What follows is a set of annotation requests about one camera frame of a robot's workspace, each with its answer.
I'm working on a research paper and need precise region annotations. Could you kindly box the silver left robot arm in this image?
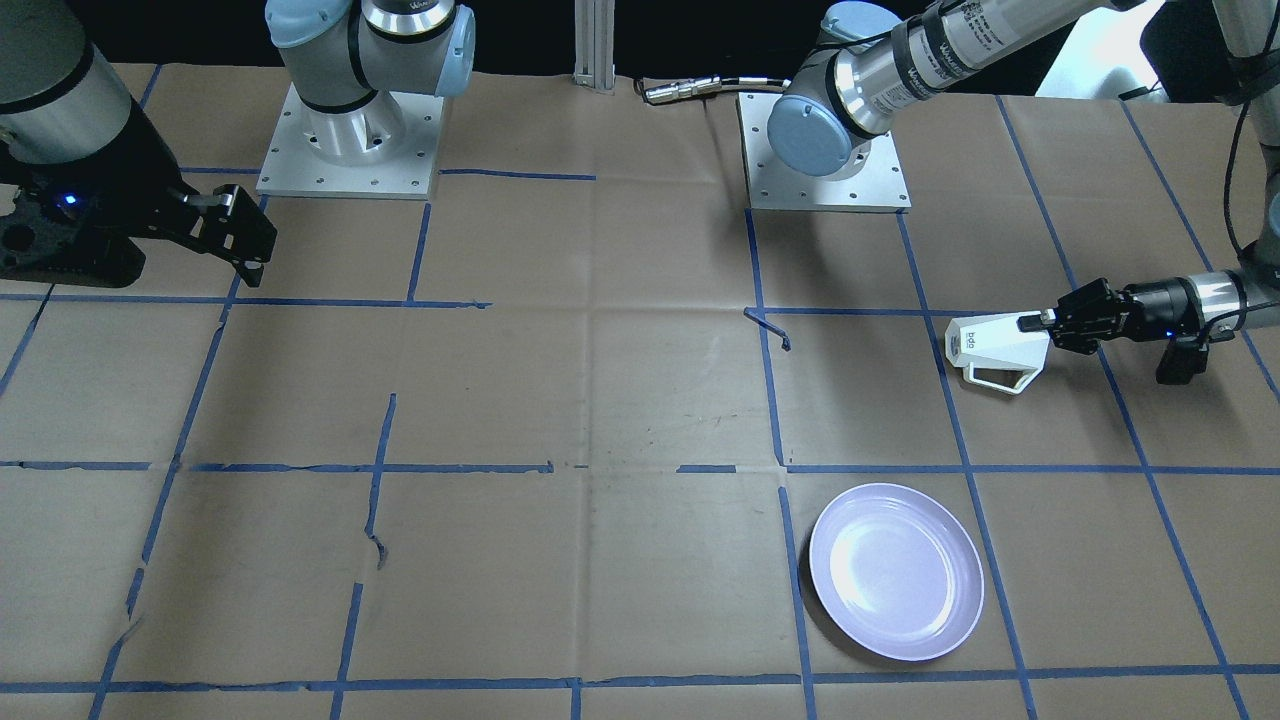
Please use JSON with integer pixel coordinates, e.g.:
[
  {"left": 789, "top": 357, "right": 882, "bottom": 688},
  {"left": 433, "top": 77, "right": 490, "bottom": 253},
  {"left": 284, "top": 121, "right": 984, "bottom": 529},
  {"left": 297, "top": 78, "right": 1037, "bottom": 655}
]
[{"left": 765, "top": 1, "right": 1277, "bottom": 354}]

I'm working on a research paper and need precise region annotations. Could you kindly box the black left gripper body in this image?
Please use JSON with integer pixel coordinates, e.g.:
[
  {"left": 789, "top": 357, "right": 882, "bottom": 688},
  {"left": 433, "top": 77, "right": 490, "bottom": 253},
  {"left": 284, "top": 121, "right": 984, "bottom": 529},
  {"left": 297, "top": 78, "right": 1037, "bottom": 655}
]
[{"left": 1057, "top": 278, "right": 1203, "bottom": 355}]

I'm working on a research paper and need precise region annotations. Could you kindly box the aluminium profile post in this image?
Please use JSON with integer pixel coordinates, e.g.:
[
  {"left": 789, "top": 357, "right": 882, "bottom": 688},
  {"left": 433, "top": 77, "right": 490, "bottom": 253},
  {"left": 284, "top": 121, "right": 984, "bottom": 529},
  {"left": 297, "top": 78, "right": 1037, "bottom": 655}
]
[{"left": 572, "top": 0, "right": 616, "bottom": 95}]

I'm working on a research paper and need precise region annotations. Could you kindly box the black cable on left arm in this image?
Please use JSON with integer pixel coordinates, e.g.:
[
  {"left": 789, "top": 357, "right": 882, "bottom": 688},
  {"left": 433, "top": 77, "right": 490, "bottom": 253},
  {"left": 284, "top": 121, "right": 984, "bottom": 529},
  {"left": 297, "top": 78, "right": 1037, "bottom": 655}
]
[{"left": 1180, "top": 40, "right": 1280, "bottom": 341}]

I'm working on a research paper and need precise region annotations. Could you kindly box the white faceted cup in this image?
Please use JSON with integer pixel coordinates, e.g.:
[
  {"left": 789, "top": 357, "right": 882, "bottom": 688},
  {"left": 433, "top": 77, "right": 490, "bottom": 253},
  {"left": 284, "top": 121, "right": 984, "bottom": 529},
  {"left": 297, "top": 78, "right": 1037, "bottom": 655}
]
[{"left": 943, "top": 313, "right": 1050, "bottom": 395}]

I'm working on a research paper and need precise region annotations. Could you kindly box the lavender round plate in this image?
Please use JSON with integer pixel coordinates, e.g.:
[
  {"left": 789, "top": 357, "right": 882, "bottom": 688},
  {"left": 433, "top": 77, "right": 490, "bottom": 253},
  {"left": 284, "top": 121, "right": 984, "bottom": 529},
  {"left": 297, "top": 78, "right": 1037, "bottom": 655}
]
[{"left": 808, "top": 482, "right": 986, "bottom": 664}]

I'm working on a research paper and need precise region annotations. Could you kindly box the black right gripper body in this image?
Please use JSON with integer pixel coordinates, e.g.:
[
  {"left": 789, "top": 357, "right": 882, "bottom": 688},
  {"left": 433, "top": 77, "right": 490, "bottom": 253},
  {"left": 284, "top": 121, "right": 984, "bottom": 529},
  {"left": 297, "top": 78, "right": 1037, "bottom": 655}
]
[{"left": 1, "top": 122, "right": 236, "bottom": 290}]

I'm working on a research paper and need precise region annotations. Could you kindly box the black cable with metal connector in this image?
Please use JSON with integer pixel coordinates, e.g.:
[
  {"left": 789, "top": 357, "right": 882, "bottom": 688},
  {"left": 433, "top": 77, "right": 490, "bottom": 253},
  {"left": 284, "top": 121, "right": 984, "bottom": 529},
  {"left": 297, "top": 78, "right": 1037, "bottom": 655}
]
[{"left": 640, "top": 76, "right": 797, "bottom": 106}]

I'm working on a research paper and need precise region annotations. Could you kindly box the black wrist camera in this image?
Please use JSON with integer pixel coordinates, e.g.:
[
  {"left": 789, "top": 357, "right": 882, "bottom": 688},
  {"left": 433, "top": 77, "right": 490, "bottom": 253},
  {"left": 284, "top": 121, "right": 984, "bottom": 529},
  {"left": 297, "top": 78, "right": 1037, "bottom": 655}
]
[{"left": 1155, "top": 336, "right": 1210, "bottom": 386}]

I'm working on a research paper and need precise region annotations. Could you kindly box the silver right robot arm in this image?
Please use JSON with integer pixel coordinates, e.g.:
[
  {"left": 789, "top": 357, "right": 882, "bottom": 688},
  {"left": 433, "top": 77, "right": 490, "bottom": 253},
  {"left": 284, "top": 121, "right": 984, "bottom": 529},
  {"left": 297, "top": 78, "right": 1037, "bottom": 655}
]
[{"left": 3, "top": 1, "right": 476, "bottom": 288}]

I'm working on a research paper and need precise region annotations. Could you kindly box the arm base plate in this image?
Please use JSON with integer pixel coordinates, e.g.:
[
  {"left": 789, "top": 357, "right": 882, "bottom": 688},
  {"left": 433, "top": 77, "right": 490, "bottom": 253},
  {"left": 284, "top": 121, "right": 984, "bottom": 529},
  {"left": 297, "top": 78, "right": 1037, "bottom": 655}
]
[
  {"left": 737, "top": 92, "right": 913, "bottom": 213},
  {"left": 256, "top": 87, "right": 447, "bottom": 201}
]

